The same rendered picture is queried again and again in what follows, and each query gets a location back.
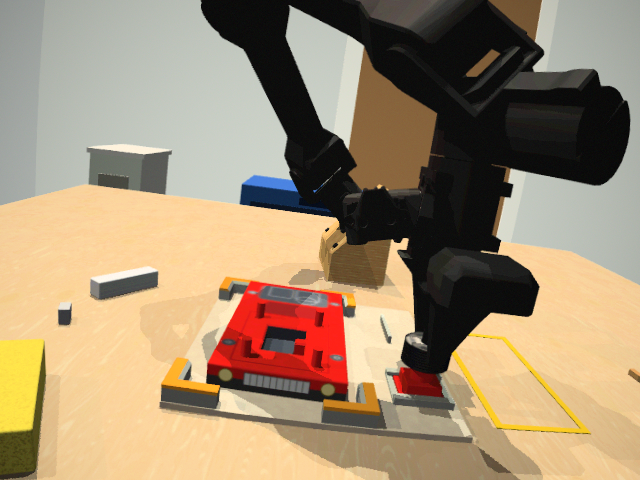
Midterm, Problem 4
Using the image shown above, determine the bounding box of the red toy car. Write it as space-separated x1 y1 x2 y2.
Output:
206 281 348 402

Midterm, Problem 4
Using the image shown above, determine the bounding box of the black tyre with white hub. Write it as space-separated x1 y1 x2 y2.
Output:
401 332 452 375

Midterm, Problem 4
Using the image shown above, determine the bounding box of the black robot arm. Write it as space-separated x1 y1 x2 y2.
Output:
200 0 631 251

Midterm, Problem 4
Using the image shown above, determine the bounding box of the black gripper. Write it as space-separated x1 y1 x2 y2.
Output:
397 155 540 367

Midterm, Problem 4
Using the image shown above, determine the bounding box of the yellow rectangular outline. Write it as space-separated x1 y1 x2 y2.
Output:
452 333 591 435

